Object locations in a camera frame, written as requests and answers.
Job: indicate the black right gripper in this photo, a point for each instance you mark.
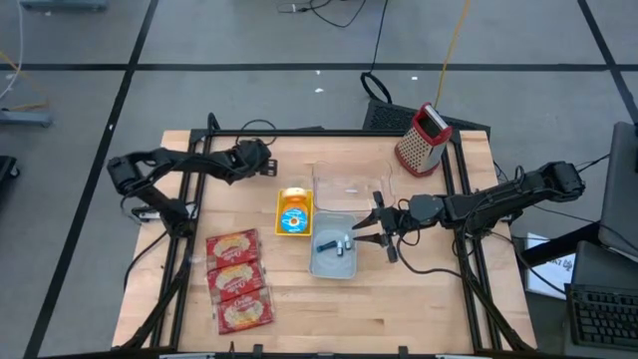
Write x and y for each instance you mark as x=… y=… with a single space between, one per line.
x=401 y=219

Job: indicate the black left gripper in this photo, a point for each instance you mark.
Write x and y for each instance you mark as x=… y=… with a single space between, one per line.
x=256 y=159

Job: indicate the small black binder clip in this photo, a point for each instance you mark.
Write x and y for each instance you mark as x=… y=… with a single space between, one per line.
x=340 y=248
x=347 y=243

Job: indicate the red popcorn packet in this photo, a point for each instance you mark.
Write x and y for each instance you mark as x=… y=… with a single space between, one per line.
x=231 y=249
x=244 y=311
x=235 y=280

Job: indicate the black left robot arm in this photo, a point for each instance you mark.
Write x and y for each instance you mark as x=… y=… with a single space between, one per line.
x=199 y=160

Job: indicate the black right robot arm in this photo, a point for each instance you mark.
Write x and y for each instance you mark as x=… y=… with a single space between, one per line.
x=498 y=199

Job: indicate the clear plastic bin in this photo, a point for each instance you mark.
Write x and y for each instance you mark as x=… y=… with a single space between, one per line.
x=349 y=179

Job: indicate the white plastic bin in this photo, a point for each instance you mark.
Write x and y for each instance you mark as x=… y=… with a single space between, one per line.
x=331 y=266

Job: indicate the black mesh computer case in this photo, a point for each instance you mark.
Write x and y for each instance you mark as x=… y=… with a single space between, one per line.
x=384 y=117

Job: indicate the black table clamp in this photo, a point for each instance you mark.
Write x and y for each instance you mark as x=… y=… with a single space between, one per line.
x=403 y=351
x=257 y=350

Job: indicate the white paper sheet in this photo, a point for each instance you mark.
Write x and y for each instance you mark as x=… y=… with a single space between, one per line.
x=553 y=274

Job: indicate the dark grey laptop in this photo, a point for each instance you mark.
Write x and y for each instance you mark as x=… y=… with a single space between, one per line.
x=603 y=269

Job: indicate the grey stand base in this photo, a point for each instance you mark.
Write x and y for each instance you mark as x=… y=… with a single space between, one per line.
x=65 y=5
x=25 y=118

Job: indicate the black keyboard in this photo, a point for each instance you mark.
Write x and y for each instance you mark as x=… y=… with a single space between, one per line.
x=603 y=316

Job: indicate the black floor object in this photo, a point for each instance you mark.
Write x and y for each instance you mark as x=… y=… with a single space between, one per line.
x=6 y=167

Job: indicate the black aluminium table frame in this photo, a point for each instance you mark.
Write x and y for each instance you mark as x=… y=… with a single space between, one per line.
x=324 y=132

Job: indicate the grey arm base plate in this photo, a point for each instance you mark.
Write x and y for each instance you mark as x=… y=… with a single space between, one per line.
x=144 y=214

